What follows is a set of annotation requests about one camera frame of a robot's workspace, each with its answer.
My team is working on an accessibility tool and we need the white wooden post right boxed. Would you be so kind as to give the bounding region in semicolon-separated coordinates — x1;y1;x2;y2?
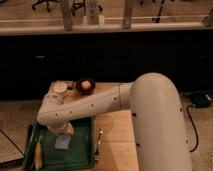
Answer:
122;0;133;29

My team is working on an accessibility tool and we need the black power cable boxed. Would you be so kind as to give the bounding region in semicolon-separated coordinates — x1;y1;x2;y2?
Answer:
185;103;200;153

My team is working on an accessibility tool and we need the dark floor device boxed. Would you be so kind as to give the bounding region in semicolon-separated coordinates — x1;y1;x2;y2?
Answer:
186;91;212;108

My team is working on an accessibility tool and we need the white round cup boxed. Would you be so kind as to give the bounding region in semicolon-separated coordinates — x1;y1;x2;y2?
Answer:
53;81;67;94

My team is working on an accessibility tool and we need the white wooden post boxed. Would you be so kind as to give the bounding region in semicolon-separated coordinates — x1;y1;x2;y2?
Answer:
60;0;73;31
122;0;133;29

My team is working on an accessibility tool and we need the gold metal utensil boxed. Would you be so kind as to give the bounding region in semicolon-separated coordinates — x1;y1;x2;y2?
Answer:
95;128;104;162

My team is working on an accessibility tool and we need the yellow corn cob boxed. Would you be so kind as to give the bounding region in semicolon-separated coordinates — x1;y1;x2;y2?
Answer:
34;142;43;170

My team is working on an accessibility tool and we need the dark bowl with food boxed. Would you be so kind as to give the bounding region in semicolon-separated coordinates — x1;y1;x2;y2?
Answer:
76;78;96;95

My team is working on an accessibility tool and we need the black office chair base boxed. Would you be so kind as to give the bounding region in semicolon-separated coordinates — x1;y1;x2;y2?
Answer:
31;0;61;13

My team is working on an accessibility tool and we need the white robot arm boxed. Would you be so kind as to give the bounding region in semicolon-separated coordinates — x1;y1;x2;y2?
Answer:
37;72;193;171

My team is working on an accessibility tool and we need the pale blue sponge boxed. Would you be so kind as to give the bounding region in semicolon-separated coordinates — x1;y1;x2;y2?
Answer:
55;134;71;150

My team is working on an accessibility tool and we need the green plastic tray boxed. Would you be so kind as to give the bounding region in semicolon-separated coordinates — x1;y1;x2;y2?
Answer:
22;118;94;171

